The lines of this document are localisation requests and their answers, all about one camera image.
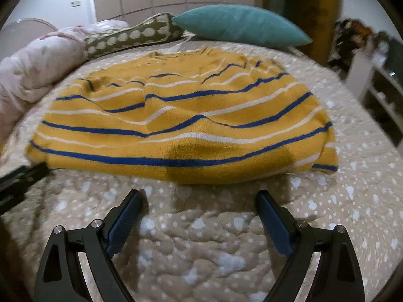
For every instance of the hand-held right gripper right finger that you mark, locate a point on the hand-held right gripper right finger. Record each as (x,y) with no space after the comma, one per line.
(277,226)

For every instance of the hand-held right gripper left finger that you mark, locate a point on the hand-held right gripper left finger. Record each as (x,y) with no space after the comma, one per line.
(121,226)

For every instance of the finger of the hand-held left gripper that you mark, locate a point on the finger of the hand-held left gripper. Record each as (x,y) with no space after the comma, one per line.
(22,177)

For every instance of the yellow striped sweater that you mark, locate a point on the yellow striped sweater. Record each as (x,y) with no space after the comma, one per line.
(189,116)

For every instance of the beige dotted bedspread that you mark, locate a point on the beige dotted bedspread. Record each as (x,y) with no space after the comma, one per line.
(195,242)

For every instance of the pink floral duvet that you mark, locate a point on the pink floral duvet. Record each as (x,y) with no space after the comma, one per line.
(41,66)

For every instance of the round clear chair back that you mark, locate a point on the round clear chair back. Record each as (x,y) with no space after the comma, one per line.
(28,23)

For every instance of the green patterned pillow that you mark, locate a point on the green patterned pillow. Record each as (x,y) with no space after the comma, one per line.
(132,36)

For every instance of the white shelf unit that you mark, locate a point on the white shelf unit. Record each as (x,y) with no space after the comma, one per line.
(371,69)

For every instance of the teal ribbed pillow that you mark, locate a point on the teal ribbed pillow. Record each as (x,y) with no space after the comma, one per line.
(242,25)

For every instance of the wooden door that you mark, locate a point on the wooden door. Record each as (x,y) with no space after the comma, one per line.
(329,19)

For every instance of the wall light switch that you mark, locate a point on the wall light switch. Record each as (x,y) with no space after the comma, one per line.
(76,3)

